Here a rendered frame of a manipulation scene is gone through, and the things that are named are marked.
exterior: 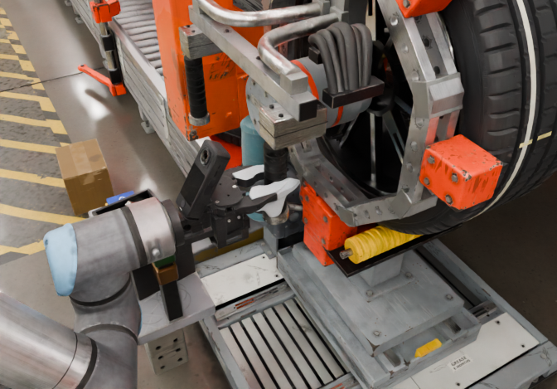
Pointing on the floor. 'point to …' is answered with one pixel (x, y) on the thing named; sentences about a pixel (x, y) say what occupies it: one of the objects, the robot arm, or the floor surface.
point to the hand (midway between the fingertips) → (286, 173)
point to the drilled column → (167, 352)
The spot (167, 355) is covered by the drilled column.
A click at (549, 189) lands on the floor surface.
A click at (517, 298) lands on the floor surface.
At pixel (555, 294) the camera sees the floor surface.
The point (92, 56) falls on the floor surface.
